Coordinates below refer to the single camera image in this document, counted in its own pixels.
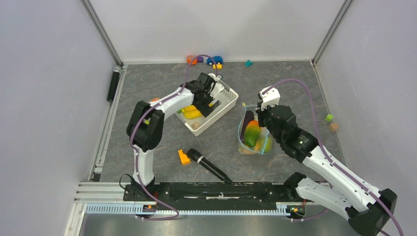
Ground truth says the yellow toy banana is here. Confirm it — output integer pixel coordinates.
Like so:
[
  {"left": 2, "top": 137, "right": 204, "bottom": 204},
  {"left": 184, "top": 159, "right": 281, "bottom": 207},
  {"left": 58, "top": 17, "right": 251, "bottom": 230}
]
[{"left": 181, "top": 105, "right": 202, "bottom": 119}]

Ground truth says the green toy pear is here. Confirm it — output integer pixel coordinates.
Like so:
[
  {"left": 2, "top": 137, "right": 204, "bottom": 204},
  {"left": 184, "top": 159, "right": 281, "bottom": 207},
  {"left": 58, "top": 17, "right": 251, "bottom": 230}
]
[{"left": 262, "top": 138, "right": 272, "bottom": 153}]

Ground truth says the purple toy eggplant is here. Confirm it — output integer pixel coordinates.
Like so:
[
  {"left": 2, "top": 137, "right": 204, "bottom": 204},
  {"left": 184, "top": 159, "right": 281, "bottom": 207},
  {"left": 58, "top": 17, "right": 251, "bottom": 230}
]
[{"left": 239, "top": 110, "right": 255, "bottom": 143}]

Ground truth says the red green toy mango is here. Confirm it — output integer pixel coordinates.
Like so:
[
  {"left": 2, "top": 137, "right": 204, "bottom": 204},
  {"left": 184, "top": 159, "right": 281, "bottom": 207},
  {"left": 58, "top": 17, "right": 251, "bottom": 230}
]
[{"left": 244, "top": 120, "right": 261, "bottom": 147}]

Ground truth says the clear zip top bag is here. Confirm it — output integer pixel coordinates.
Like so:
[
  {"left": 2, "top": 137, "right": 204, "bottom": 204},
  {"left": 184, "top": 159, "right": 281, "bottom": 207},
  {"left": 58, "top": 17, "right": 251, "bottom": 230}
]
[{"left": 238, "top": 103, "right": 273, "bottom": 155}]

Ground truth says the orange toy bell pepper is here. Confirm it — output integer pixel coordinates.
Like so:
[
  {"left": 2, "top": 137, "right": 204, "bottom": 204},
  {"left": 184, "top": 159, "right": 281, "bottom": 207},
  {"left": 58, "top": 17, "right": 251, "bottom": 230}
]
[{"left": 239, "top": 142, "right": 260, "bottom": 155}]

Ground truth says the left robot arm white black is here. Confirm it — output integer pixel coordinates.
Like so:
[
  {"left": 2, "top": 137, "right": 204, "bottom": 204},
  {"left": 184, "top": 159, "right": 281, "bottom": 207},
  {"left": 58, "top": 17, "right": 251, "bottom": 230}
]
[{"left": 126, "top": 73, "right": 224, "bottom": 201}]

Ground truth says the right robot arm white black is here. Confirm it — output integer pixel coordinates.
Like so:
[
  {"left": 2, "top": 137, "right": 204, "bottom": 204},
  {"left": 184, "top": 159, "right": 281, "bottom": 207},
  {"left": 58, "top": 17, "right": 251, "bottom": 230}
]
[{"left": 255, "top": 105, "right": 397, "bottom": 236}]

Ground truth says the yellow lego brick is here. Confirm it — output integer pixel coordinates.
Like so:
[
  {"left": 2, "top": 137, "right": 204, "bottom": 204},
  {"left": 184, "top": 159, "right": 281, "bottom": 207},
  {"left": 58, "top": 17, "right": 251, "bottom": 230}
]
[{"left": 212, "top": 64, "right": 223, "bottom": 70}]

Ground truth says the blue toy car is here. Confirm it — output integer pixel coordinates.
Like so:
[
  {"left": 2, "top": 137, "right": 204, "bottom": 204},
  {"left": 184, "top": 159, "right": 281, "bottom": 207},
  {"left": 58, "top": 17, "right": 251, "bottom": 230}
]
[{"left": 206, "top": 56, "right": 223, "bottom": 66}]

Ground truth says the orange tape roll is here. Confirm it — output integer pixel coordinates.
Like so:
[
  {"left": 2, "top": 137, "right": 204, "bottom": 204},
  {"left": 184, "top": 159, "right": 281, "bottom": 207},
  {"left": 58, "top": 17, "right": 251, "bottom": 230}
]
[{"left": 186, "top": 55, "right": 198, "bottom": 65}]

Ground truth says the white plastic basket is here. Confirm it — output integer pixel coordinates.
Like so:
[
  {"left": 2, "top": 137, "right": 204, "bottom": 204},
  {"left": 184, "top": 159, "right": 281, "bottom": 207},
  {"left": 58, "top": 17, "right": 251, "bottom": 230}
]
[{"left": 176, "top": 80, "right": 238, "bottom": 137}]

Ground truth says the small beige garlic toy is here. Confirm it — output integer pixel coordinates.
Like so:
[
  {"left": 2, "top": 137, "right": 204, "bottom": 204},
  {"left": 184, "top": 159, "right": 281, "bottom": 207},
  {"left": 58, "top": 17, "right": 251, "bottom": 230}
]
[{"left": 191, "top": 122, "right": 201, "bottom": 130}]

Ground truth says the lime green cube block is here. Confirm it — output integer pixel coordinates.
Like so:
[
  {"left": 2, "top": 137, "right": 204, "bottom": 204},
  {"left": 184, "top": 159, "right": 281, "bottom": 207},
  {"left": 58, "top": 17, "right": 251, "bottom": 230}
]
[{"left": 325, "top": 114, "right": 334, "bottom": 122}]

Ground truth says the teal triangular block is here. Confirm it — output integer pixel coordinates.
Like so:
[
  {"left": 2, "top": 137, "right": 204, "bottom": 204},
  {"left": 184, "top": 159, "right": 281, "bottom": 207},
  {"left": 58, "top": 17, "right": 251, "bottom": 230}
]
[{"left": 245, "top": 60, "right": 253, "bottom": 67}]

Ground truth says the tan wooden cube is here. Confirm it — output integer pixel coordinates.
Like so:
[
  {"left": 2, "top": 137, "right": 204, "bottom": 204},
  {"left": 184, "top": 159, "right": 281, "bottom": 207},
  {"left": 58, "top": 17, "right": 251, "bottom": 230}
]
[{"left": 328, "top": 122, "right": 339, "bottom": 132}]

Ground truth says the black microphone on table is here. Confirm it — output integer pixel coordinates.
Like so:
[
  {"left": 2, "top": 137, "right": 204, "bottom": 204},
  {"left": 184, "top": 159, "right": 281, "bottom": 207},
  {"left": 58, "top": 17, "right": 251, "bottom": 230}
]
[{"left": 186, "top": 148, "right": 233, "bottom": 184}]

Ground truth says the orange wedge block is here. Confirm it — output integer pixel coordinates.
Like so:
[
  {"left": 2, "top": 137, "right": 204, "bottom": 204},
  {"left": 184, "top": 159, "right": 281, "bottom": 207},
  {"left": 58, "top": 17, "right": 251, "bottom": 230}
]
[{"left": 178, "top": 149, "right": 191, "bottom": 165}]

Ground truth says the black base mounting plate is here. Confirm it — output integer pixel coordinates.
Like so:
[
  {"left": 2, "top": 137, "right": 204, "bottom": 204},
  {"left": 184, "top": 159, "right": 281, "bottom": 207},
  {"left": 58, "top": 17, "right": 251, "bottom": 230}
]
[{"left": 123, "top": 182, "right": 305, "bottom": 211}]

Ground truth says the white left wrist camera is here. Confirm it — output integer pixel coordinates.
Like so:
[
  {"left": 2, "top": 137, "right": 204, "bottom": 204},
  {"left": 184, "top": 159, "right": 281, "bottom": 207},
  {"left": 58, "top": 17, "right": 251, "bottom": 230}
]
[{"left": 208, "top": 73, "right": 224, "bottom": 98}]

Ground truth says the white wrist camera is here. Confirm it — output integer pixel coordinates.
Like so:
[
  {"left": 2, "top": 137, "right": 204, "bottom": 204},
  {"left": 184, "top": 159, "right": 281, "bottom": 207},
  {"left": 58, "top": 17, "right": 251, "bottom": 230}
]
[
  {"left": 208, "top": 73, "right": 224, "bottom": 98},
  {"left": 258, "top": 87, "right": 280, "bottom": 111}
]

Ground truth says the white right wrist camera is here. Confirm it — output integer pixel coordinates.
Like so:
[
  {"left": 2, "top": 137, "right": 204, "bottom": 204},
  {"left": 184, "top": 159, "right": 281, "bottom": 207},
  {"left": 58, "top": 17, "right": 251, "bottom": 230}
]
[{"left": 258, "top": 87, "right": 280, "bottom": 111}]

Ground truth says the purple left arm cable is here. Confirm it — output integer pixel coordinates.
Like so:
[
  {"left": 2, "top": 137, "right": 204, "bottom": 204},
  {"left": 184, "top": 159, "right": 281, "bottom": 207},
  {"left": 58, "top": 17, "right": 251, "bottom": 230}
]
[{"left": 129, "top": 54, "right": 219, "bottom": 221}]

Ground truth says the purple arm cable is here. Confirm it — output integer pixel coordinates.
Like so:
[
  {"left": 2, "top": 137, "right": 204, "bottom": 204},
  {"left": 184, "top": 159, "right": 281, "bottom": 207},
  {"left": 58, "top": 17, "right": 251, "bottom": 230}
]
[
  {"left": 129, "top": 54, "right": 219, "bottom": 221},
  {"left": 262, "top": 78, "right": 405, "bottom": 236}
]

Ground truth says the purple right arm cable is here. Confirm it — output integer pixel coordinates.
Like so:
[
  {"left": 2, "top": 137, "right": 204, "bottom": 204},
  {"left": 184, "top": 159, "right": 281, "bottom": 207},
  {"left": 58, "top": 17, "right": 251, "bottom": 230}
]
[{"left": 262, "top": 78, "right": 405, "bottom": 236}]

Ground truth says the black microphone on rail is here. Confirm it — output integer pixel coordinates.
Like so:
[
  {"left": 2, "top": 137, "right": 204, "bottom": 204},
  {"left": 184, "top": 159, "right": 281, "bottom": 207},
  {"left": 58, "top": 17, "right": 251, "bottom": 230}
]
[{"left": 107, "top": 65, "right": 122, "bottom": 103}]

